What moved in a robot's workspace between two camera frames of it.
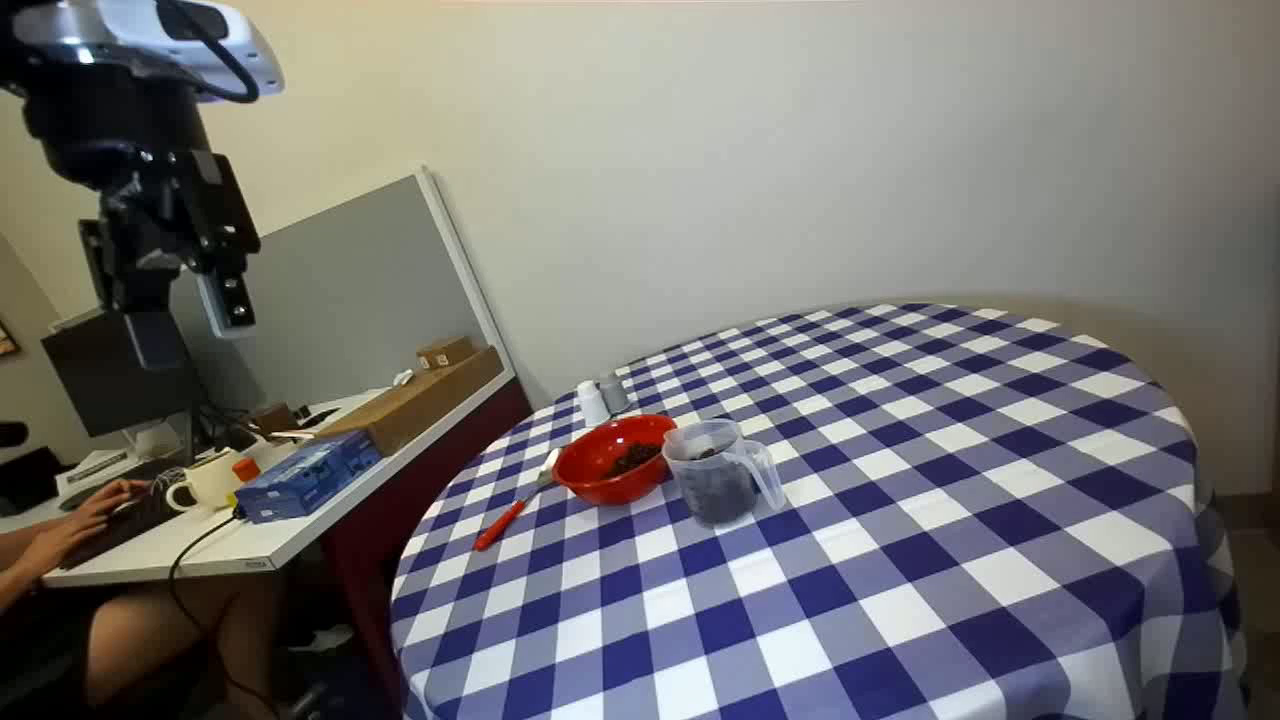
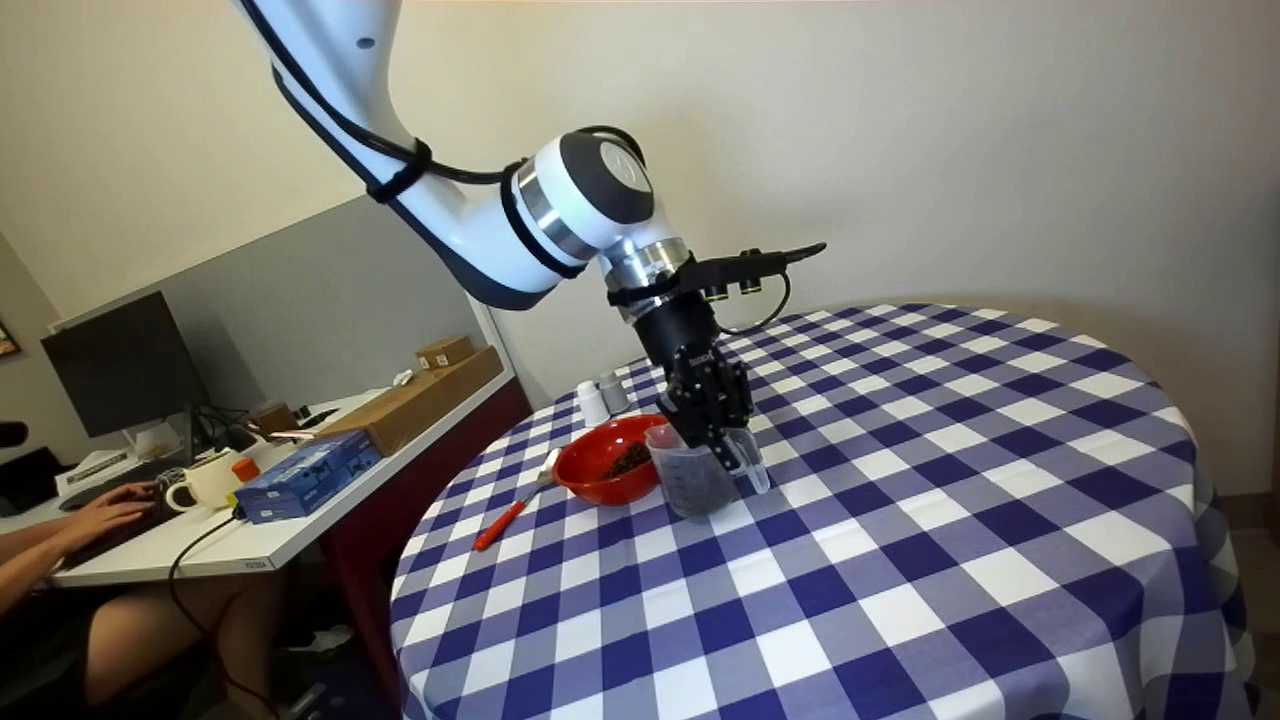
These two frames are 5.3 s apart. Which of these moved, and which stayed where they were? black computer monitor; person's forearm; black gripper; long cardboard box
Moved: black gripper
Stayed: person's forearm; long cardboard box; black computer monitor
